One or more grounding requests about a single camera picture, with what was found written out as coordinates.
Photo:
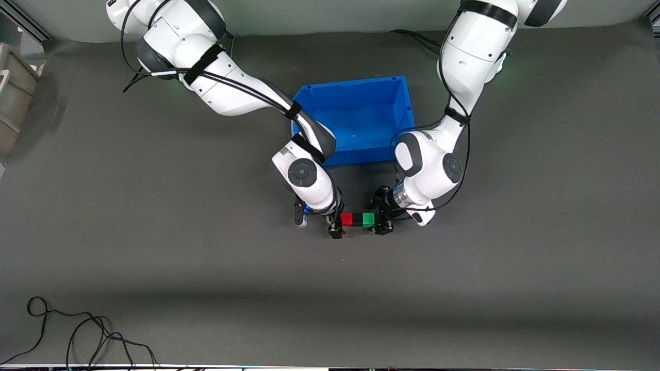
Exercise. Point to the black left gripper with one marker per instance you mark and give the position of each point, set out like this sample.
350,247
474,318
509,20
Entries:
384,205

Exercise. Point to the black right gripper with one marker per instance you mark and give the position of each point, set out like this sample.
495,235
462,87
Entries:
336,220

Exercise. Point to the red cube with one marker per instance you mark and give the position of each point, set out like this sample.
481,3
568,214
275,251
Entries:
346,219

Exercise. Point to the green cube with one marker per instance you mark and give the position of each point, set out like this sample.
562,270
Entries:
368,219

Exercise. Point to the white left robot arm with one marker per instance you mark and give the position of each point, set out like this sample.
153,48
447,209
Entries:
454,103

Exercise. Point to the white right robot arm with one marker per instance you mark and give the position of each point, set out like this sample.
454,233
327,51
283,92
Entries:
221,87

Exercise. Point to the black cube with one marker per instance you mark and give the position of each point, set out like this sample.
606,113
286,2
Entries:
357,220

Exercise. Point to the blue plastic bin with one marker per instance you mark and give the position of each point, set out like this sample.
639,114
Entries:
361,118

